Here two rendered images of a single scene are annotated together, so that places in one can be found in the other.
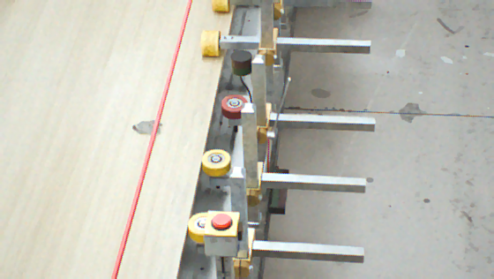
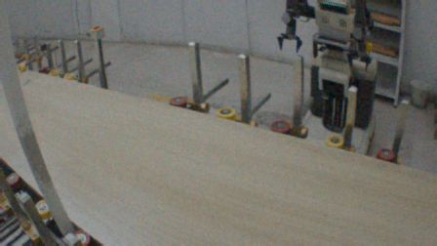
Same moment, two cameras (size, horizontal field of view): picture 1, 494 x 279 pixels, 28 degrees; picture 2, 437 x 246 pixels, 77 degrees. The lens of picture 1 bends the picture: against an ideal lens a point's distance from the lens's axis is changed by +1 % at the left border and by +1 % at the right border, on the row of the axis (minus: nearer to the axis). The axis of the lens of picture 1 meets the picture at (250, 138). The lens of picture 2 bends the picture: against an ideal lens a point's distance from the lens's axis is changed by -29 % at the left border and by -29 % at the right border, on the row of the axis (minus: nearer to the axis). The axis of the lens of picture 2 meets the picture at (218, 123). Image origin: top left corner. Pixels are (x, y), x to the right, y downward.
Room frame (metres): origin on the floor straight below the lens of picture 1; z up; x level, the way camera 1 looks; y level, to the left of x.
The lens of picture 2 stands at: (-0.04, 1.55, 1.68)
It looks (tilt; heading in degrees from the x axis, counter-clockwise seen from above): 31 degrees down; 297
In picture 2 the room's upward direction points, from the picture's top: 4 degrees counter-clockwise
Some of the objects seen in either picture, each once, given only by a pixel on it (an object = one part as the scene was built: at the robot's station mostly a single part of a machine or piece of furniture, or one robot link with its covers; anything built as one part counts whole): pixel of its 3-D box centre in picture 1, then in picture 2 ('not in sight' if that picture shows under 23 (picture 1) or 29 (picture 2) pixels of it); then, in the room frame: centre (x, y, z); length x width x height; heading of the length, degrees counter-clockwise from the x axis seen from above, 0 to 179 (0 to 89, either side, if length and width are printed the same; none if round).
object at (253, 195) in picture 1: (252, 184); not in sight; (2.02, 0.00, 0.83); 0.14 x 0.06 x 0.05; 173
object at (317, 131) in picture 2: not in sight; (337, 137); (0.16, -0.84, 0.16); 0.67 x 0.64 x 0.25; 82
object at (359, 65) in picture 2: not in sight; (343, 82); (0.14, -0.93, 0.59); 0.55 x 0.34 x 0.83; 172
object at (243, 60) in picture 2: not in sight; (246, 105); (0.51, 0.20, 0.90); 0.04 x 0.04 x 0.48; 83
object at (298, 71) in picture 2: not in sight; (297, 109); (0.26, 0.23, 0.94); 0.04 x 0.04 x 0.48; 83
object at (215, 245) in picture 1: (222, 235); (97, 33); (1.49, 0.07, 1.18); 0.07 x 0.07 x 0.08; 83
